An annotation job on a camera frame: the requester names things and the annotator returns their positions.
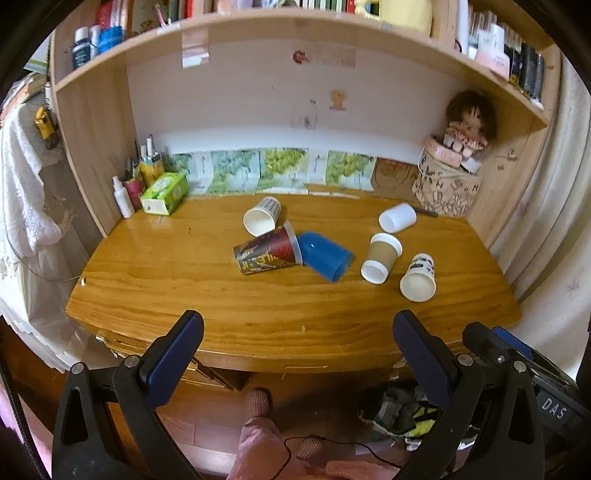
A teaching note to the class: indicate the black pen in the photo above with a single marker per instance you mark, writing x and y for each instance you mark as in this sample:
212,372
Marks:
427,211

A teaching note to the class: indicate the brown wooden board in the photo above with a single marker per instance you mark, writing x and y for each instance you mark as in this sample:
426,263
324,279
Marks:
395,177

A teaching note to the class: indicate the person's pink-trousered leg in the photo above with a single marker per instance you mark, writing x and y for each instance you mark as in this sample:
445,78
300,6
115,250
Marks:
258,443
360,470

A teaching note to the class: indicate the letter-print fabric basket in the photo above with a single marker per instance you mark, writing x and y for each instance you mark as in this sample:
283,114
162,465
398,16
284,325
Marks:
445,189

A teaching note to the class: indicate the green tissue box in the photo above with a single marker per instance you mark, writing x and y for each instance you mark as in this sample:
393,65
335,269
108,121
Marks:
165,193

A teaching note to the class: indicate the white paper cup dark print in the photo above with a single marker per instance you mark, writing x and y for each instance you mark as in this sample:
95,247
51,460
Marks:
419,279

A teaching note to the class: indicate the blue plastic cup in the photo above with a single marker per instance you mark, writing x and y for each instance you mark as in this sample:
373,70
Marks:
325,261

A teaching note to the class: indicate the yellow-green box with pens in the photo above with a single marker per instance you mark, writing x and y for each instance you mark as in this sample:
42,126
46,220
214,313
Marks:
151,168

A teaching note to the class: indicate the pile of clutter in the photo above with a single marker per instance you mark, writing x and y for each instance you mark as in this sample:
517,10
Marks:
406,415

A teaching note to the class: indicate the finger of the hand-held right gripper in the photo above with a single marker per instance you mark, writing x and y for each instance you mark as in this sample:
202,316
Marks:
482,339

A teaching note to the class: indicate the dark blue bottle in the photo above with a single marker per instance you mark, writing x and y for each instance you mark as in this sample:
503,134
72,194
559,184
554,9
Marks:
81,47

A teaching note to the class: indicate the wooden shelf unit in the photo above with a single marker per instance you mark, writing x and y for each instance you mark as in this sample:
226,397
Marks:
92,138

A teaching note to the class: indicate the white spray bottle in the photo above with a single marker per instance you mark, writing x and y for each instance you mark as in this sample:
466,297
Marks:
123,198

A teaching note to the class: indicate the cream curtain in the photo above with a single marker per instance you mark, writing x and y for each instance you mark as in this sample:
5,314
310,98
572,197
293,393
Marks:
551,221

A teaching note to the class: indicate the row of books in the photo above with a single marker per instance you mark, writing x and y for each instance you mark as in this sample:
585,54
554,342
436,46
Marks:
323,3

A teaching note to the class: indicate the grape picture paper strip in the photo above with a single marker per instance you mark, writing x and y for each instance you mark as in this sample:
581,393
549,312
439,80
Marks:
281,168

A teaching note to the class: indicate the red printed plastic cup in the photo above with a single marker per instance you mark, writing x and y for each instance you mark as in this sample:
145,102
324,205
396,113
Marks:
265,255

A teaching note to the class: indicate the yellow wall sticker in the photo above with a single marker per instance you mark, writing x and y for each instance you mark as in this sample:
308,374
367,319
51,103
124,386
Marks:
339,99

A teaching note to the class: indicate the white patterned paper cup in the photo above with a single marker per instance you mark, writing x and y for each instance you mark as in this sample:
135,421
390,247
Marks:
264,215

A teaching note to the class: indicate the red wall sticker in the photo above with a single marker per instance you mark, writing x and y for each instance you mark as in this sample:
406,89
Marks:
301,57

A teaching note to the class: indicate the row of black boxes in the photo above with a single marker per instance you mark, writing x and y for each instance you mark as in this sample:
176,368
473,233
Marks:
530,69

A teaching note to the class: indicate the yellow plush toy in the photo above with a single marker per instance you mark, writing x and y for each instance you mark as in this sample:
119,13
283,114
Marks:
401,11

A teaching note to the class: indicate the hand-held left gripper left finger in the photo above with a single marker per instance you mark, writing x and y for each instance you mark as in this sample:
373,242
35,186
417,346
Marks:
173,357

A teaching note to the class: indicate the white lace cloth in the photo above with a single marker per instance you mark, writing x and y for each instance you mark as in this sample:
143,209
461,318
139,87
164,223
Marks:
27,194

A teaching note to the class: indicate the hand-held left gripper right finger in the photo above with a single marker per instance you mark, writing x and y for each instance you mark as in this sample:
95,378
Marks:
422,362

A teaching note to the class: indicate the blue packet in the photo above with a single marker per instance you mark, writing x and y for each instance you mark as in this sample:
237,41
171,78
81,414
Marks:
111,38

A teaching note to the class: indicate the brown-haired rag doll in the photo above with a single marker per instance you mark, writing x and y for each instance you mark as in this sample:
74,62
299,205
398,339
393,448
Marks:
470,122

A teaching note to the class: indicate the pink-white cosmetic box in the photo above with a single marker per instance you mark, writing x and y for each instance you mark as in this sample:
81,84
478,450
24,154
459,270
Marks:
496,59

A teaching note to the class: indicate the yellow toy vehicle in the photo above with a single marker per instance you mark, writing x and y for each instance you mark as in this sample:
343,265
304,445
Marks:
45,122

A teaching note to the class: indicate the pink box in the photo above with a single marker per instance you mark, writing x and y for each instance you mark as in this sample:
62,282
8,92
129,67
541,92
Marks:
444,153

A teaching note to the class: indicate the brown paper cup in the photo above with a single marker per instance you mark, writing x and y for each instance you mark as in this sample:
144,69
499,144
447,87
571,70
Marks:
382,258

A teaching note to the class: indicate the pink tape strip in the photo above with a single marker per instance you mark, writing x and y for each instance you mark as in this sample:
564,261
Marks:
194,44

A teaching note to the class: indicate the plain white plastic cup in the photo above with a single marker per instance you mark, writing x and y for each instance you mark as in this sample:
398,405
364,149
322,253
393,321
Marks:
398,218

